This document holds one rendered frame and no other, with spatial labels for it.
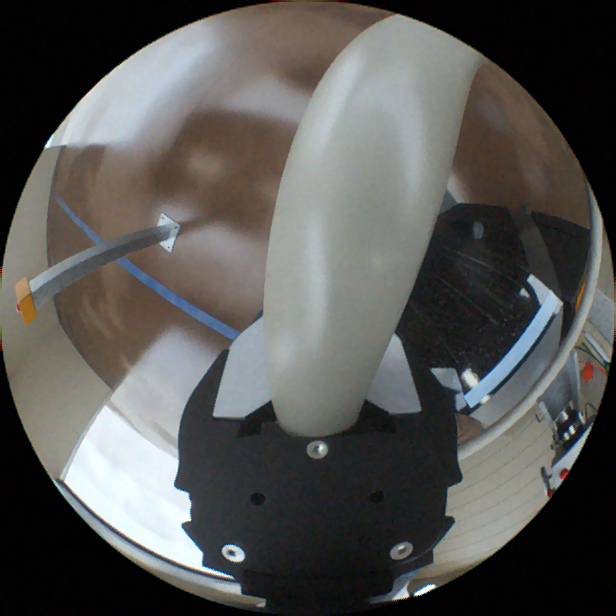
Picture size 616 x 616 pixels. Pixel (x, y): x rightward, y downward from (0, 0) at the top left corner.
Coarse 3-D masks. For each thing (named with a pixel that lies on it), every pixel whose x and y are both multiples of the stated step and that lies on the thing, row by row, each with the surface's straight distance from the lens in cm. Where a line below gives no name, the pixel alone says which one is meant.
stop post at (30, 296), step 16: (160, 224) 147; (176, 224) 137; (112, 240) 116; (128, 240) 118; (144, 240) 125; (160, 240) 137; (80, 256) 105; (96, 256) 105; (112, 256) 113; (48, 272) 101; (64, 272) 99; (80, 272) 104; (16, 288) 100; (32, 288) 97; (48, 288) 98; (32, 304) 96; (32, 320) 100
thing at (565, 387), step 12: (552, 360) 47; (576, 360) 48; (564, 372) 57; (576, 372) 53; (552, 384) 54; (564, 384) 62; (576, 384) 60; (540, 396) 52; (552, 396) 59; (564, 396) 69; (576, 396) 70; (540, 408) 46; (552, 408) 67; (564, 408) 79; (576, 408) 83; (552, 420) 77; (576, 420) 101
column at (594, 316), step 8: (600, 296) 154; (592, 304) 154; (600, 304) 153; (608, 304) 153; (592, 312) 153; (600, 312) 153; (608, 312) 153; (592, 320) 153; (600, 320) 152; (608, 320) 152; (600, 328) 152; (608, 328) 152; (608, 336) 152
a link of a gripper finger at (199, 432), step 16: (224, 352) 10; (208, 384) 9; (192, 400) 9; (208, 400) 8; (192, 416) 8; (208, 416) 8; (192, 432) 8; (208, 432) 8; (224, 432) 7; (240, 432) 7; (192, 448) 8; (208, 448) 7; (192, 464) 7; (176, 480) 8
